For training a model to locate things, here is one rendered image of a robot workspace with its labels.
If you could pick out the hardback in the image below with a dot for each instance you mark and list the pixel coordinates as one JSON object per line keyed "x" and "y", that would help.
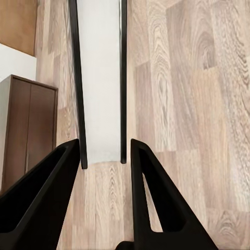
{"x": 96, "y": 37}

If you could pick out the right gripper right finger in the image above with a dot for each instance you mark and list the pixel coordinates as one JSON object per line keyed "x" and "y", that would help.
{"x": 181, "y": 228}

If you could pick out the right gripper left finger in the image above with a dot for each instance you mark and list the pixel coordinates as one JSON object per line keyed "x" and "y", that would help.
{"x": 32, "y": 211}

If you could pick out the bench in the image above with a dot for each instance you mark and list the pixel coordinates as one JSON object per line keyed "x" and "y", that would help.
{"x": 28, "y": 126}

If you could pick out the sliding door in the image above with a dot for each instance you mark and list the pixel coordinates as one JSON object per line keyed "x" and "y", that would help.
{"x": 17, "y": 24}

